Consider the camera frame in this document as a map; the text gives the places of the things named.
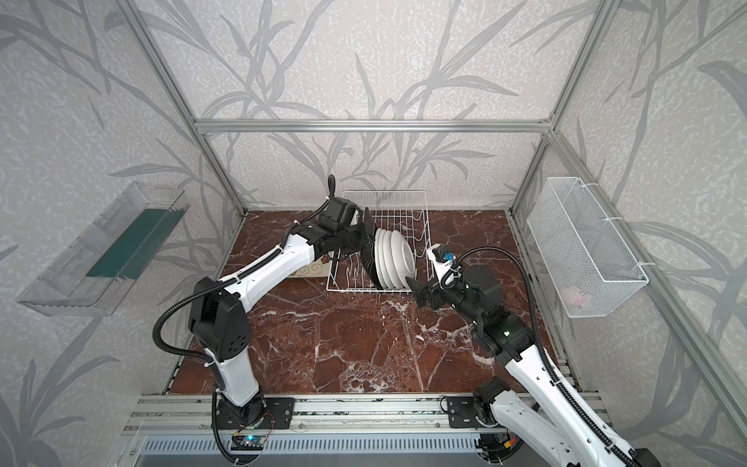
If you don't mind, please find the floral square plate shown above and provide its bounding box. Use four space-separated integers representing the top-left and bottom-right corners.
360 208 383 290
291 260 332 278

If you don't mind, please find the white round plate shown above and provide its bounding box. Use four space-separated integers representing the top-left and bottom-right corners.
391 231 416 289
375 228 391 290
391 231 410 289
381 230 403 290

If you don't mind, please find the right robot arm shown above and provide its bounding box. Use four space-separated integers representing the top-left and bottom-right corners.
408 266 659 466

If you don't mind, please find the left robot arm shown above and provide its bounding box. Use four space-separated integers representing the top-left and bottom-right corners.
190 197 377 410

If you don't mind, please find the pink object in basket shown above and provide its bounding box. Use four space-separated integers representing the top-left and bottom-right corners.
563 287 587 309

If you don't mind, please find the green circuit board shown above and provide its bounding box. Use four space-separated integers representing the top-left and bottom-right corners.
231 432 268 451

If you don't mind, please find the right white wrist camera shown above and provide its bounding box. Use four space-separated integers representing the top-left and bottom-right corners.
427 243 460 288

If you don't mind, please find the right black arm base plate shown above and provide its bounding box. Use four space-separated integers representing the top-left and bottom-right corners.
445 396 498 428

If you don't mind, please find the white mesh wall basket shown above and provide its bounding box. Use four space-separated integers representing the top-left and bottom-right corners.
528 177 649 318

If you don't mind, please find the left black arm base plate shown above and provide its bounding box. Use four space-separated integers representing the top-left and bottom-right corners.
211 397 296 431

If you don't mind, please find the left black corrugated cable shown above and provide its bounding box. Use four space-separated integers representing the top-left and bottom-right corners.
151 173 340 462

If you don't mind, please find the clear plastic wall bin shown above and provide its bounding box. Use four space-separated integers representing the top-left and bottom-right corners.
18 182 191 317

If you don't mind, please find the aluminium mounting rail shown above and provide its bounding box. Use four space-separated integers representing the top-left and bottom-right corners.
119 392 614 436

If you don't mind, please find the aluminium frame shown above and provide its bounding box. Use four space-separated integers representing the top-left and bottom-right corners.
115 1 746 437

